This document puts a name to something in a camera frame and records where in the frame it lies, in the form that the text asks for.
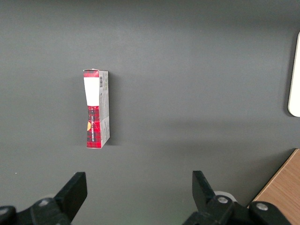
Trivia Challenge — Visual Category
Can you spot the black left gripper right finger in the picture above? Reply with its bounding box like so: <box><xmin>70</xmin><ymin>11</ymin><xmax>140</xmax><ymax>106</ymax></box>
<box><xmin>182</xmin><ymin>170</ymin><xmax>293</xmax><ymax>225</ymax></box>

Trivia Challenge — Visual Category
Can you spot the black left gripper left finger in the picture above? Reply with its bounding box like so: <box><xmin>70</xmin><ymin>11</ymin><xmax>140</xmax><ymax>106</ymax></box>
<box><xmin>0</xmin><ymin>171</ymin><xmax>88</xmax><ymax>225</ymax></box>

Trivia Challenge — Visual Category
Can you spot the wooden drawer cabinet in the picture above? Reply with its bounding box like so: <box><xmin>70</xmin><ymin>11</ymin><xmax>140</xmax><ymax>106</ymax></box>
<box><xmin>247</xmin><ymin>148</ymin><xmax>300</xmax><ymax>225</ymax></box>

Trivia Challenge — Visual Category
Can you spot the red and grey carton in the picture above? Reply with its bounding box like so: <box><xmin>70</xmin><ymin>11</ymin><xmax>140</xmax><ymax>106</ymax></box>
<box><xmin>82</xmin><ymin>68</ymin><xmax>111</xmax><ymax>150</ymax></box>

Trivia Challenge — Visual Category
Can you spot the beige rectangular tray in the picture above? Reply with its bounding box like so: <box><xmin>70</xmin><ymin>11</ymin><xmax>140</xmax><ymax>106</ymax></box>
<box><xmin>287</xmin><ymin>31</ymin><xmax>300</xmax><ymax>118</ymax></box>

